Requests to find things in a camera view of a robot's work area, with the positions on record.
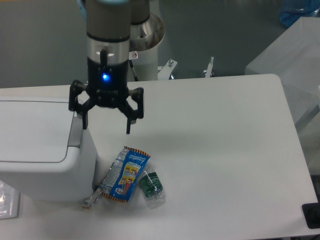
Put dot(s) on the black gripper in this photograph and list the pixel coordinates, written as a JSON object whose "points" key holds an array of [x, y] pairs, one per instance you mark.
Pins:
{"points": [[108, 88]]}

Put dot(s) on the white trash can lid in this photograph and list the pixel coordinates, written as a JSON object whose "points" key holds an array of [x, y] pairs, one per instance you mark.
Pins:
{"points": [[33, 131]]}

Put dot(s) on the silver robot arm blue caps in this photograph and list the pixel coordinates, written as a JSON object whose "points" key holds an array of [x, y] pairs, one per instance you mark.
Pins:
{"points": [[115, 29]]}

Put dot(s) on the white trash can body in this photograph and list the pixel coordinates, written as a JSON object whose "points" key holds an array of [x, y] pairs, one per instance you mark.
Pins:
{"points": [[69, 180]]}

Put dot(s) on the blue snack bag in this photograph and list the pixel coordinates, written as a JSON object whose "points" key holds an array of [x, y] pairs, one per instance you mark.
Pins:
{"points": [[122, 176]]}

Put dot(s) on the small silver snack wrapper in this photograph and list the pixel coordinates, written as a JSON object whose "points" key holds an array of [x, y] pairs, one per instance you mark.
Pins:
{"points": [[90, 201]]}

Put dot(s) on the crushed green label plastic bottle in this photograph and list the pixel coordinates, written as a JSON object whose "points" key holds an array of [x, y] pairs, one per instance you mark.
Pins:
{"points": [[152, 188]]}

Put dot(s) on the clear plastic bag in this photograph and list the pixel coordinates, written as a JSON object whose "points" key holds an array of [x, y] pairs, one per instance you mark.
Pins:
{"points": [[9, 202]]}

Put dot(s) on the white side table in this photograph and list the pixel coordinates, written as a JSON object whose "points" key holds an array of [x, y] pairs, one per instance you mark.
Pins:
{"points": [[295, 58]]}

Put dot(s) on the blue water jug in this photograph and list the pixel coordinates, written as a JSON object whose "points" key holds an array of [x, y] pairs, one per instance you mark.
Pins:
{"points": [[291, 10]]}

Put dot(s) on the black device at table edge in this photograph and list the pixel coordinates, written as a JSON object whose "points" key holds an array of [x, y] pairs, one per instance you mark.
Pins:
{"points": [[311, 213]]}

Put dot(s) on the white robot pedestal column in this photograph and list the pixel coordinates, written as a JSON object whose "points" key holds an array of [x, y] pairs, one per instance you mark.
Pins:
{"points": [[145, 64]]}

